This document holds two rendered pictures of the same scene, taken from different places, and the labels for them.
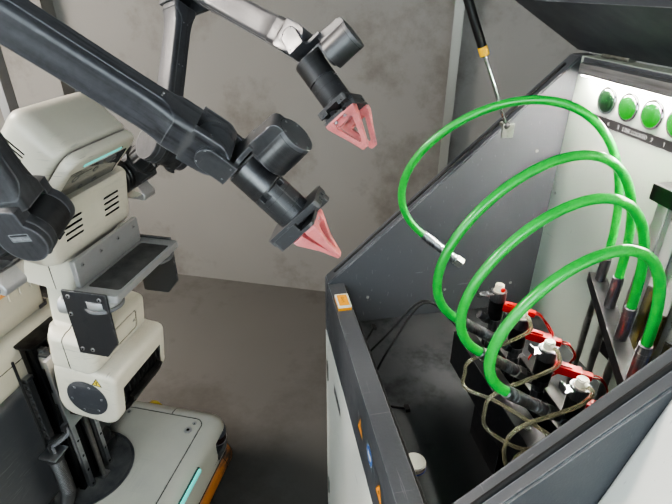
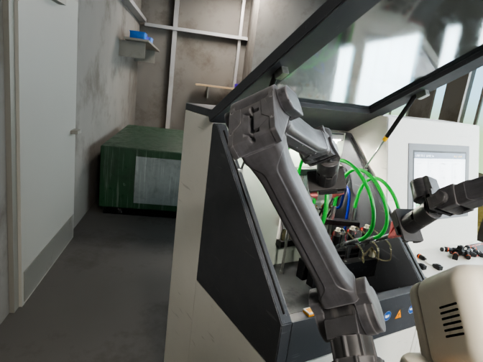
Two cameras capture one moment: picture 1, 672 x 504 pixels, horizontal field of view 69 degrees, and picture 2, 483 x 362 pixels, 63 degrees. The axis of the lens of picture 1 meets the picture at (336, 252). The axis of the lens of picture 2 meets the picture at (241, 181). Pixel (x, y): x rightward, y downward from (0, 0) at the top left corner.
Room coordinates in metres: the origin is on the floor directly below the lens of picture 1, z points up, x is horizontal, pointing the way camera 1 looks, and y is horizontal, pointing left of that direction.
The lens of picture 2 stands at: (1.55, 0.90, 1.60)
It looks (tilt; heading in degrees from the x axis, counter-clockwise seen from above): 14 degrees down; 249
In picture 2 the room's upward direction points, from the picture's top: 7 degrees clockwise
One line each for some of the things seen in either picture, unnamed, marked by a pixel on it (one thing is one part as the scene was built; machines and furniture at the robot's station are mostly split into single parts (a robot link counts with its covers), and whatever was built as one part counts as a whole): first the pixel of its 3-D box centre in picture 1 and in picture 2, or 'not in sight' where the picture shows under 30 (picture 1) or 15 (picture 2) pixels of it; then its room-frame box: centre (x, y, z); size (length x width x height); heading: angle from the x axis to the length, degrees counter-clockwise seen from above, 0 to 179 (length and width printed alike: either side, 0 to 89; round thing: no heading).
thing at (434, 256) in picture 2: not in sight; (457, 260); (0.02, -0.27, 0.96); 0.70 x 0.22 x 0.03; 10
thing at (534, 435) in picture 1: (513, 419); (336, 274); (0.62, -0.31, 0.91); 0.34 x 0.10 x 0.15; 10
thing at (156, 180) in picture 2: not in sight; (182, 168); (0.40, -4.32, 0.40); 2.00 x 1.85 x 0.79; 78
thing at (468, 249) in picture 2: not in sight; (463, 250); (-0.02, -0.28, 1.01); 0.23 x 0.11 x 0.06; 10
